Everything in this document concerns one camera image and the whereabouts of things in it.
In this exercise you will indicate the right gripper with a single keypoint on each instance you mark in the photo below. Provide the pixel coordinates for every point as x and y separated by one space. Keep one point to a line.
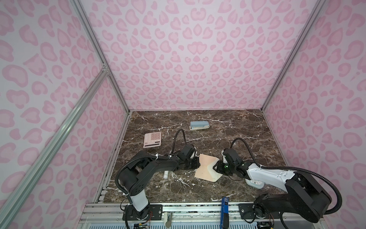
218 168

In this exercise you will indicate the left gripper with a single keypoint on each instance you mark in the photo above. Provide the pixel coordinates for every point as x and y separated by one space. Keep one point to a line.
197 164

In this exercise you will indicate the white glue stick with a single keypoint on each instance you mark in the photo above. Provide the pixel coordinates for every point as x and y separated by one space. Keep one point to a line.
166 174

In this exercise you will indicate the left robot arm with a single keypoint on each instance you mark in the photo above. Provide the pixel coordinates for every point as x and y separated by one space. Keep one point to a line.
135 175

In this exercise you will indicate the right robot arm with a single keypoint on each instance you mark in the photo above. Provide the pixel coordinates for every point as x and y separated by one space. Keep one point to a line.
303 195

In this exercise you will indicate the white alarm clock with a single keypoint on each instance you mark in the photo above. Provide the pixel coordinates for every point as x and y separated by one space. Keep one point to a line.
255 184

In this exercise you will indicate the pink calculator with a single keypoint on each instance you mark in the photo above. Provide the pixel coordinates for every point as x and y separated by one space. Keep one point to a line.
152 140

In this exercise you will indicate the blue tool on rail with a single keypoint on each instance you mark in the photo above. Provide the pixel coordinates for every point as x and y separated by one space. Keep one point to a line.
224 216

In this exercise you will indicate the beige tape piece on rail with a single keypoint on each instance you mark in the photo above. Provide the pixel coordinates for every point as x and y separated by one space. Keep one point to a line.
168 219

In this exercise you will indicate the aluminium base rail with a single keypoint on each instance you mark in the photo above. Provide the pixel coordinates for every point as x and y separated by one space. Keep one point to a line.
194 215

